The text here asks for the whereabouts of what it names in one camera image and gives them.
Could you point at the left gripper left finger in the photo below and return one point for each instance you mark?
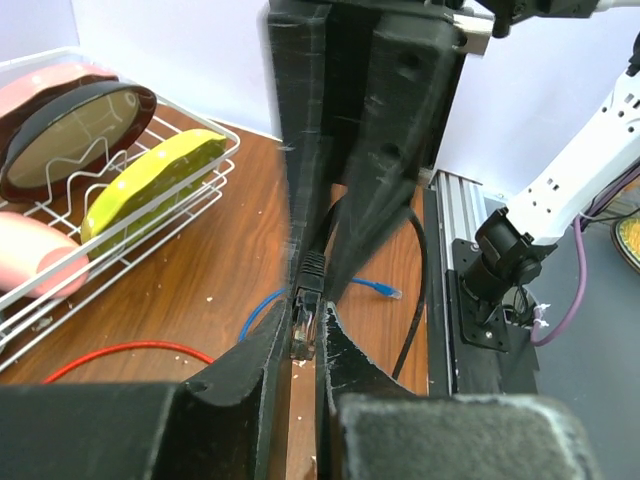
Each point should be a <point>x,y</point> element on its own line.
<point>228,421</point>

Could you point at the green plate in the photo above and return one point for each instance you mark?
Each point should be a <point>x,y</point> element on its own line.
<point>150,176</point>

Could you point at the dark brown plate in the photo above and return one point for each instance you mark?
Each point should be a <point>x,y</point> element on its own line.
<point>76,132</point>

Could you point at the white wire dish rack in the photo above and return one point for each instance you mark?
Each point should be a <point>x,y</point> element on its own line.
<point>27,321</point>

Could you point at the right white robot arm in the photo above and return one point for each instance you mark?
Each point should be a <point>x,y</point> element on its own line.
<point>364,91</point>

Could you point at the pink cup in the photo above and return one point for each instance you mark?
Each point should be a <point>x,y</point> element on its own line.
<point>28,247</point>

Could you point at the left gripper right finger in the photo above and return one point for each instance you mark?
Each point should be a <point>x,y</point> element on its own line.
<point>370,427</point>

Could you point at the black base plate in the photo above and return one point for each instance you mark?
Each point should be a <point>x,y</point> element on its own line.
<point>486,328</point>

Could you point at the aluminium frame rail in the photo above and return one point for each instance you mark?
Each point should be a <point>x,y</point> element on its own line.
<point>454,208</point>

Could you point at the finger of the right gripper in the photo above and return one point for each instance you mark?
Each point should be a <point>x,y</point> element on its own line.
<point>412,63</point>
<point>297,36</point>

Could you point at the pink plate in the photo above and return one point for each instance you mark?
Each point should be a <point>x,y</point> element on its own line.
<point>25,95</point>

